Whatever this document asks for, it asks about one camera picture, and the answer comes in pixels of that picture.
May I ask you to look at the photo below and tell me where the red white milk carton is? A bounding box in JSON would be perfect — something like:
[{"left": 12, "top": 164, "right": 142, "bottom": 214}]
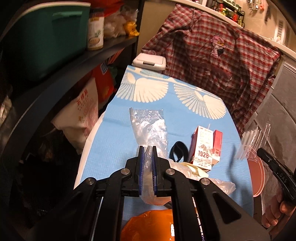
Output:
[{"left": 189, "top": 126, "right": 223, "bottom": 172}]

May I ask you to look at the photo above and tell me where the clear plastic bag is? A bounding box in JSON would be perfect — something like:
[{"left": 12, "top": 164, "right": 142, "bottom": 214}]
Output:
[{"left": 128, "top": 107, "right": 236, "bottom": 206}]

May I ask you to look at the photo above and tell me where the teal storage box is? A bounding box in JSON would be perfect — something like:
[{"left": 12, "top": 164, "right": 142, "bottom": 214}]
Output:
[{"left": 1, "top": 1, "right": 91, "bottom": 76}]

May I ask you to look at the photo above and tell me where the white lidded trash can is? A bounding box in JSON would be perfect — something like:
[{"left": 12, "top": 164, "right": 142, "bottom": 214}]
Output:
[{"left": 132, "top": 53, "right": 167, "bottom": 71}]

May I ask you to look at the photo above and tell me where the black metal shelf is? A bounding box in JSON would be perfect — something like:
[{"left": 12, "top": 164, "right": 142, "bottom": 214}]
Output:
[{"left": 1, "top": 1, "right": 137, "bottom": 163}]

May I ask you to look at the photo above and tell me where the white printed sack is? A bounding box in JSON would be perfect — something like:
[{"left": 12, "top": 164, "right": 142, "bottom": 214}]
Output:
[{"left": 51, "top": 77, "right": 98, "bottom": 154}]

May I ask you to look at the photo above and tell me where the cream paper wrapper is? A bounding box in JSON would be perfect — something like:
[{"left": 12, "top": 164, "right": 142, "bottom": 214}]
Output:
[{"left": 181, "top": 162, "right": 209, "bottom": 181}]

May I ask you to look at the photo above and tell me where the pink plastic trash bin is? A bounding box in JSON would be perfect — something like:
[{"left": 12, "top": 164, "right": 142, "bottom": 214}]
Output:
[{"left": 247, "top": 157, "right": 265, "bottom": 197}]

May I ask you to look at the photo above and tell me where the grey fabric cover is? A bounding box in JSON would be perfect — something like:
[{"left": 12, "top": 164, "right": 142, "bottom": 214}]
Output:
[{"left": 241, "top": 62, "right": 296, "bottom": 202}]

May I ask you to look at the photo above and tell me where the white labelled jar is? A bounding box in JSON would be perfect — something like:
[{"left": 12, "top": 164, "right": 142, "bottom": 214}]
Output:
[{"left": 87, "top": 8, "right": 104, "bottom": 50}]

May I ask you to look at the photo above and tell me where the blue patterned tablecloth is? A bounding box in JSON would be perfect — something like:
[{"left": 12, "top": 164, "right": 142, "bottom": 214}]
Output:
[{"left": 75, "top": 66, "right": 253, "bottom": 214}]

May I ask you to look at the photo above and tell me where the yellow bag on shelf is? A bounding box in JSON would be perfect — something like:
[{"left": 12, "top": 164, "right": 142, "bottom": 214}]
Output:
[{"left": 123, "top": 21, "right": 139, "bottom": 37}]

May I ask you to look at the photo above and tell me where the red plaid shirt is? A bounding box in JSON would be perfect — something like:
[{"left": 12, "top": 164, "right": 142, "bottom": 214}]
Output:
[{"left": 142, "top": 4, "right": 281, "bottom": 133}]

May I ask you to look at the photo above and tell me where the person's right hand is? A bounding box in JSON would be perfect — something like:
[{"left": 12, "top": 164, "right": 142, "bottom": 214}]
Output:
[{"left": 261, "top": 192, "right": 295, "bottom": 230}]

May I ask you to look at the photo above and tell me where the clear straw packet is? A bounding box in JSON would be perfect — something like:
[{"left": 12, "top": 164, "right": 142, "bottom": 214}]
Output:
[{"left": 234, "top": 123, "right": 271, "bottom": 160}]

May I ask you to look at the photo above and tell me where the black spice rack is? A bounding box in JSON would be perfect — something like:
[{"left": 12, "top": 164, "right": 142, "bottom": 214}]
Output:
[{"left": 206, "top": 0, "right": 245, "bottom": 28}]

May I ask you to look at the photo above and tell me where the orange snack wrapper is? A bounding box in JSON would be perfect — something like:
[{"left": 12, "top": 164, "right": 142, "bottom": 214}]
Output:
[{"left": 120, "top": 209, "right": 177, "bottom": 240}]

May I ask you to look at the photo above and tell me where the red bag on shelf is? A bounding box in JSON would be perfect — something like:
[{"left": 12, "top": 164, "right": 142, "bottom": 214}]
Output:
[{"left": 87, "top": 0, "right": 125, "bottom": 17}]

